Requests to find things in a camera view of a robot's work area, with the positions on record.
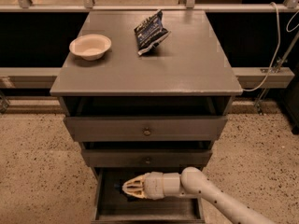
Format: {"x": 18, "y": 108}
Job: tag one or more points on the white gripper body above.
{"x": 153, "y": 186}

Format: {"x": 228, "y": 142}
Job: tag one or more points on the brass middle drawer knob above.
{"x": 148, "y": 161}

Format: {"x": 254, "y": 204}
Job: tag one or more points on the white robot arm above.
{"x": 192, "y": 183}

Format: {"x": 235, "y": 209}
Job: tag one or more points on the metal stand right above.
{"x": 274, "y": 69}

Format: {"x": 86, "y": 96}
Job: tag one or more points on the upper metal rail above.
{"x": 210, "y": 8}

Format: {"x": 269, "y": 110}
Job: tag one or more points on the dark blue rxbar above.
{"x": 118, "y": 188}

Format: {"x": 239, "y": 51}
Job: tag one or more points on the brass top drawer knob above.
{"x": 147, "y": 132}

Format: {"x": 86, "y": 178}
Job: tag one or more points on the dark blue chip bag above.
{"x": 150, "y": 33}

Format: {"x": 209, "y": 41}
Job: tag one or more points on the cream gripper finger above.
{"x": 135, "y": 192}
{"x": 136, "y": 182}

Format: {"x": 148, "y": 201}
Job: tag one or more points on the grey wooden drawer cabinet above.
{"x": 188, "y": 75}

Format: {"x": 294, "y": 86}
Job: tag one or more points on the grey middle drawer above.
{"x": 136, "y": 157}

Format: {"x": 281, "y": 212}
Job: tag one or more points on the grey open bottom drawer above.
{"x": 112, "y": 208}

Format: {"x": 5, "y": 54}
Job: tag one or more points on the white paper bowl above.
{"x": 90, "y": 47}

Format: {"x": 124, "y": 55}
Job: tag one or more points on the grey top drawer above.
{"x": 113, "y": 129}

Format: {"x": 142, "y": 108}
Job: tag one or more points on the brass drawer knob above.
{"x": 148, "y": 161}
{"x": 147, "y": 132}

